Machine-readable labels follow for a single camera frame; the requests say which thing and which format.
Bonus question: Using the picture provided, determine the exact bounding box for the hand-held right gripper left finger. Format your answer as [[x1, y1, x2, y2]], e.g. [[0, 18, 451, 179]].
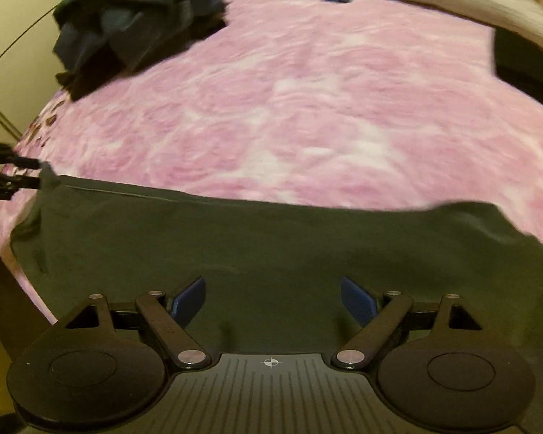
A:
[[63, 276, 211, 369]]

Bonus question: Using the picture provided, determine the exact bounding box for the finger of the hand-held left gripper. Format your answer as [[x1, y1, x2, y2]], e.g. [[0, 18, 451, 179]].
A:
[[0, 172, 42, 200], [0, 140, 41, 169]]

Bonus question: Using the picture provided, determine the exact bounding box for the navy garment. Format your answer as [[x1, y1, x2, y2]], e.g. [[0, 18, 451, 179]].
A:
[[54, 7, 195, 102]]

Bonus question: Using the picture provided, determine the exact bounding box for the pink floral blanket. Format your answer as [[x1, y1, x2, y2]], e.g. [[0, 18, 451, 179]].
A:
[[0, 0, 543, 326]]

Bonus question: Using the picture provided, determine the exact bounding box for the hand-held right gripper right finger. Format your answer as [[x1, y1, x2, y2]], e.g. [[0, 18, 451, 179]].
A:
[[331, 277, 483, 368]]

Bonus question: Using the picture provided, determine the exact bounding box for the dark grey garment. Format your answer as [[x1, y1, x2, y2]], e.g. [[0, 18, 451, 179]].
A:
[[9, 163, 543, 430]]

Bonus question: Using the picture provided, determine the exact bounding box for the black garment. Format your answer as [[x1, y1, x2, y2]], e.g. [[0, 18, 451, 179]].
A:
[[493, 27, 543, 117]]

